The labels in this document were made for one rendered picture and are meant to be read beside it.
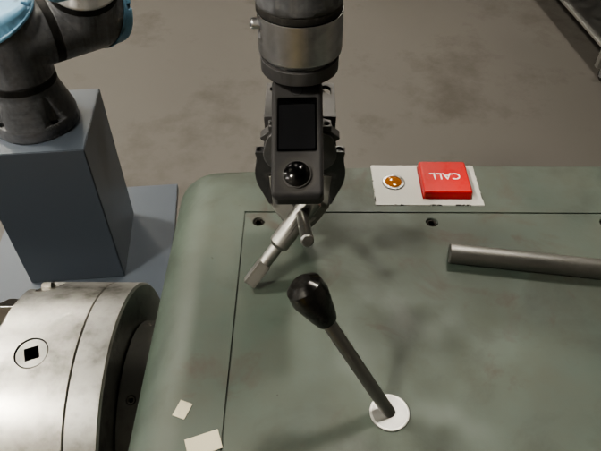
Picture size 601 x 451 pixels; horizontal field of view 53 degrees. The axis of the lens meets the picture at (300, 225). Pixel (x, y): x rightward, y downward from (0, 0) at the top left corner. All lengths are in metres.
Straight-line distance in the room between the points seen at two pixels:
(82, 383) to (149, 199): 0.93
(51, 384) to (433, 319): 0.39
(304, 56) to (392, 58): 3.06
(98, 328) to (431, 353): 0.34
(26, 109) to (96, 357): 0.61
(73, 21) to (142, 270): 0.55
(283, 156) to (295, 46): 0.09
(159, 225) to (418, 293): 0.91
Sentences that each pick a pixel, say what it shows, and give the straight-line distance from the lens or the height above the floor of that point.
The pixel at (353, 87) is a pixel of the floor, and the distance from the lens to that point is 3.30.
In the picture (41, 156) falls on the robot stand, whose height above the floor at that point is 1.09.
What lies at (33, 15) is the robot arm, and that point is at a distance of 1.12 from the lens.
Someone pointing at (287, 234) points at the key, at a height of 1.32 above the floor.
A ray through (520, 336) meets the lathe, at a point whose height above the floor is 1.26.
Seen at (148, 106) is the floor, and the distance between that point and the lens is 3.23.
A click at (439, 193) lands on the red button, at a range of 0.76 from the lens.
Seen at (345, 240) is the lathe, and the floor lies 1.25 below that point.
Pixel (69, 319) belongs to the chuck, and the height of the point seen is 1.24.
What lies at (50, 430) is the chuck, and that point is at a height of 1.21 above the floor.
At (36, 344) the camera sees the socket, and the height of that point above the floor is 1.24.
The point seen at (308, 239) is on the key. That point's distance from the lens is 0.53.
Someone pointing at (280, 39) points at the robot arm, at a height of 1.52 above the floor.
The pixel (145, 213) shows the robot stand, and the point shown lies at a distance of 1.50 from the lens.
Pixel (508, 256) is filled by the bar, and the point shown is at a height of 1.28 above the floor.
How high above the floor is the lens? 1.76
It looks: 45 degrees down
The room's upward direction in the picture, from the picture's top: straight up
